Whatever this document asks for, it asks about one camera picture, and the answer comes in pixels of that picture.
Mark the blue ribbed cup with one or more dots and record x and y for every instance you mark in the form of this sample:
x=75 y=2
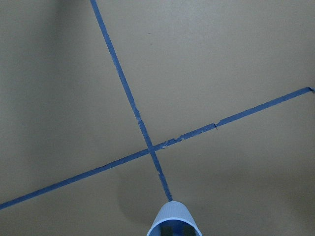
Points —
x=174 y=219

